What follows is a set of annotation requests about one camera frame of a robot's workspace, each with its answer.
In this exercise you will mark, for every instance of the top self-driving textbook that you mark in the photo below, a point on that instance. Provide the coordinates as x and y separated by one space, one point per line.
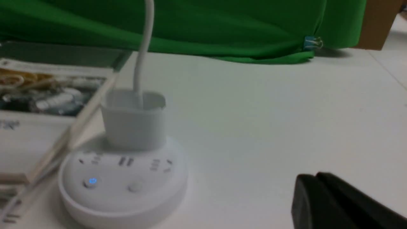
42 107

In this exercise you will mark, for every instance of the white desk lamp with base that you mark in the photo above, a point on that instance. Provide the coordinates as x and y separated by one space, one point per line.
133 175

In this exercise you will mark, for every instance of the bottom white book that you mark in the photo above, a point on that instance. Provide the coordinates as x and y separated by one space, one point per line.
17 205

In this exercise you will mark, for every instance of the brown cardboard box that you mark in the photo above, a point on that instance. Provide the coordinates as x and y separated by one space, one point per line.
378 19

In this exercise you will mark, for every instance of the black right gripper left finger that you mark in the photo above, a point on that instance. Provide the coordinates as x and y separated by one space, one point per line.
315 206

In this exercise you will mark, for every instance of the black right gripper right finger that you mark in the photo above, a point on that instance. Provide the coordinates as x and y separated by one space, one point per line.
364 211

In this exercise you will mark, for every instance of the blue binder clip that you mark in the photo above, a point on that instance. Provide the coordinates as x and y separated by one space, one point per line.
311 43

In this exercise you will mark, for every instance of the green backdrop cloth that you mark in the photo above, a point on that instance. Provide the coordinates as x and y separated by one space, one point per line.
243 31

